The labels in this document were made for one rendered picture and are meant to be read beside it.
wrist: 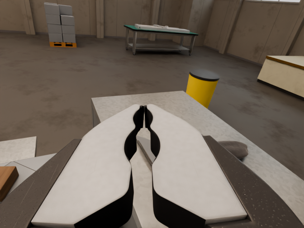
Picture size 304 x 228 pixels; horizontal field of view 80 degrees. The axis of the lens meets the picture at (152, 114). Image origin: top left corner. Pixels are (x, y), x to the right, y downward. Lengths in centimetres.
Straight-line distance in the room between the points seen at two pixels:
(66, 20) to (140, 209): 665
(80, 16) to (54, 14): 242
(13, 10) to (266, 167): 900
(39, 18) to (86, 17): 175
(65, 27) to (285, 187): 677
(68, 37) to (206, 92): 525
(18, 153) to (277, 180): 120
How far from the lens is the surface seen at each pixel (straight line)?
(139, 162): 65
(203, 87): 282
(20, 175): 94
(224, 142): 81
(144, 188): 58
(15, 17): 916
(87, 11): 924
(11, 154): 124
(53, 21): 693
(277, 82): 602
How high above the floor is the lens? 151
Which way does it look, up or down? 30 degrees down
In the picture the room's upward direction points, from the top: 8 degrees clockwise
